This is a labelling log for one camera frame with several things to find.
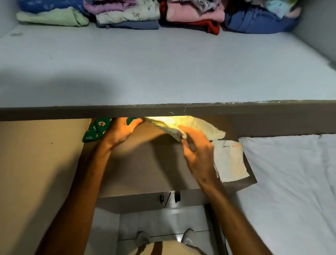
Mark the grey wooden shelf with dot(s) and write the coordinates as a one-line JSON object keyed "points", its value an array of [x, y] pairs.
{"points": [[168, 111]]}

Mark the grey printed garment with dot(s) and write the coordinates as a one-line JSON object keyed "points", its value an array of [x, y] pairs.
{"points": [[202, 4]]}

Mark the person's right forearm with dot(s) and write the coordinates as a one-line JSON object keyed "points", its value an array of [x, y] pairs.
{"points": [[231, 218]]}

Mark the person's left shoe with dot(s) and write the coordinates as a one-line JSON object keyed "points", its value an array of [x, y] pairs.
{"points": [[142, 238]]}

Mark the person's left forearm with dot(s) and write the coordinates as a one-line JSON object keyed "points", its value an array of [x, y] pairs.
{"points": [[78, 199]]}

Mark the person's beige clothing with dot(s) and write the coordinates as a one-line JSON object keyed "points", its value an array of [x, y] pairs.
{"points": [[162, 248]]}

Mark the person's right hand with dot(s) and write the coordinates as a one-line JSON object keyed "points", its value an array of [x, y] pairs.
{"points": [[200, 157]]}

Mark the light turquoise garment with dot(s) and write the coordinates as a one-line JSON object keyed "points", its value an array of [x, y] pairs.
{"points": [[278, 6]]}

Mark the pale yellow cloth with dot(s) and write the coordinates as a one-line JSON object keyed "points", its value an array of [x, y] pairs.
{"points": [[202, 127]]}

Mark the green printed cloth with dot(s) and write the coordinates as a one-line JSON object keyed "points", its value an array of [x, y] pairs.
{"points": [[95, 130]]}

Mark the person's left hand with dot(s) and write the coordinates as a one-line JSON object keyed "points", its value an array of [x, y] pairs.
{"points": [[118, 132]]}

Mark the person's left thumb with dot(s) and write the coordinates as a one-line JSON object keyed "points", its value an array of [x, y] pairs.
{"points": [[136, 123]]}

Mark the white folded cloth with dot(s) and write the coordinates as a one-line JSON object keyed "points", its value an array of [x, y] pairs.
{"points": [[231, 160]]}

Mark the dark blue folded garment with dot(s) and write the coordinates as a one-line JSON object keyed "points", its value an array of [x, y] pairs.
{"points": [[257, 23]]}

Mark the brown drawer cabinet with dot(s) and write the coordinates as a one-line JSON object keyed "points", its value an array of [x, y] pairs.
{"points": [[147, 168]]}

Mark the person's right shoe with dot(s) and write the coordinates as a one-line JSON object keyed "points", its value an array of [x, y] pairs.
{"points": [[188, 236]]}

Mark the pink folded garment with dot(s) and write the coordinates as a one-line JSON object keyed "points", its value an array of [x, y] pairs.
{"points": [[191, 14]]}

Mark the red folded garment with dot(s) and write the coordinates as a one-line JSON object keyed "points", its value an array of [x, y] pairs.
{"points": [[210, 27]]}

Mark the person's shoe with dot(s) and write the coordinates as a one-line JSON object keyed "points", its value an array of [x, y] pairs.
{"points": [[188, 236], [142, 238]]}

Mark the person's right thumb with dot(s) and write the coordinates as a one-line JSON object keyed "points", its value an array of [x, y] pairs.
{"points": [[187, 151]]}

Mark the cream printed folded garment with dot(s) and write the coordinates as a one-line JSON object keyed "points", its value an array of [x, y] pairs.
{"points": [[131, 14]]}

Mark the white bed sheet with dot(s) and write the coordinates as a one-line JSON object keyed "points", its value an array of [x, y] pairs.
{"points": [[288, 194]]}

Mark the blue patterned folded garment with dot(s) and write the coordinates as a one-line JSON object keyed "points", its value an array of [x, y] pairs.
{"points": [[49, 4]]}

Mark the light green folded garment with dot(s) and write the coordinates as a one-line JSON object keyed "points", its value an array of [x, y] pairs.
{"points": [[52, 17]]}

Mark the lilac folded garment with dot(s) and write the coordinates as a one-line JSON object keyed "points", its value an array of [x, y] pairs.
{"points": [[107, 5]]}

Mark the grey-blue folded garment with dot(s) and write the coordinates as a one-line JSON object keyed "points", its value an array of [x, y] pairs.
{"points": [[133, 25]]}

